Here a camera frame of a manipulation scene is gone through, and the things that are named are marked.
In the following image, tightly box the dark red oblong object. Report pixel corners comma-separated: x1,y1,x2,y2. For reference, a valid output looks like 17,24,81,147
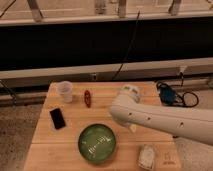
84,90,91,108

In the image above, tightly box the black smartphone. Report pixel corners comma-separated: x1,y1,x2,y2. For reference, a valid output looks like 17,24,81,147
50,108,66,130

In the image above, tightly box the black hanging cable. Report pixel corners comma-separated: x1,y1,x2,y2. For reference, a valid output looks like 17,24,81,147
110,9,141,81

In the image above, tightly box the white wrapped packet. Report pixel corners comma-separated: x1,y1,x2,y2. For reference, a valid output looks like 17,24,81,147
138,145,155,171

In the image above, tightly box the blue device on floor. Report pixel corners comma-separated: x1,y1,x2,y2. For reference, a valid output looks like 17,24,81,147
160,87,175,105

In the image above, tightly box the green ceramic bowl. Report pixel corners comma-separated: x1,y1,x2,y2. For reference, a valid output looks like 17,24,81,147
78,124,116,164

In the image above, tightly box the black floor cable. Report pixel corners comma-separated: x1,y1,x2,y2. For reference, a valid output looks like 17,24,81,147
155,71,200,108

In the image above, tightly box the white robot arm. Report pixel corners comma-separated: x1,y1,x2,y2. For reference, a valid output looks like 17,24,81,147
109,84,213,146

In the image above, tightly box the clear plastic measuring cup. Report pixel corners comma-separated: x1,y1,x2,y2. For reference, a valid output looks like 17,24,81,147
56,81,73,103

